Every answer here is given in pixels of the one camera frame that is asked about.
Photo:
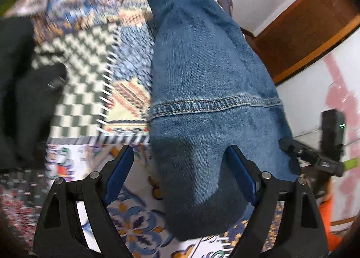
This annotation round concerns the blue denim jacket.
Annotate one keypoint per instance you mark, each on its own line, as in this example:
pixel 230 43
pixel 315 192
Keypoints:
pixel 210 91

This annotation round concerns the grey purple backpack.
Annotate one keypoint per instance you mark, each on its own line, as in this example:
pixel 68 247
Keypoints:
pixel 227 6

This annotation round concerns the black garment pile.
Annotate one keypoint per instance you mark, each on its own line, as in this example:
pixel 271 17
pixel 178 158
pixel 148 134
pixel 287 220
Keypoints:
pixel 29 97

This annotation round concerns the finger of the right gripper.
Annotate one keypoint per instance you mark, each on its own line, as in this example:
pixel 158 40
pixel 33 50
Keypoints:
pixel 292 147

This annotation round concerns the patchwork patterned bed quilt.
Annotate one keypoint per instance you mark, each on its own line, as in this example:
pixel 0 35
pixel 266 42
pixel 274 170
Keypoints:
pixel 107 47

